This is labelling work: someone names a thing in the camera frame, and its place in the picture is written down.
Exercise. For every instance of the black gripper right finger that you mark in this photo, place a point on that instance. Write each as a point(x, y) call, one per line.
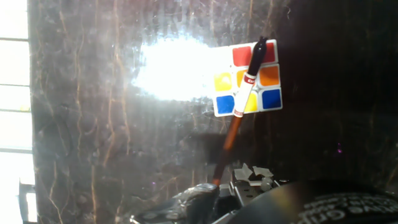
point(252, 186)

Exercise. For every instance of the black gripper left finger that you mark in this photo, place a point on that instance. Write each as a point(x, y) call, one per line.
point(192, 202)

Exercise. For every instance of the white rubik's cube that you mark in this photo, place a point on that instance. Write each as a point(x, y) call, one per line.
point(270, 99)

